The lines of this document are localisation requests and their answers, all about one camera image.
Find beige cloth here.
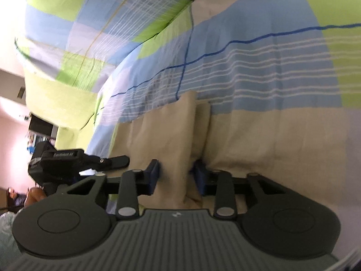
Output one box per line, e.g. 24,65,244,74
110,92,348,209

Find person's left hand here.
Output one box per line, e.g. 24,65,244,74
24,187,46,207

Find black television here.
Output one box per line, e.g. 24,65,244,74
28,114,58,141

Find plaid blue green sheet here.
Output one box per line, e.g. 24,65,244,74
13,0,361,255

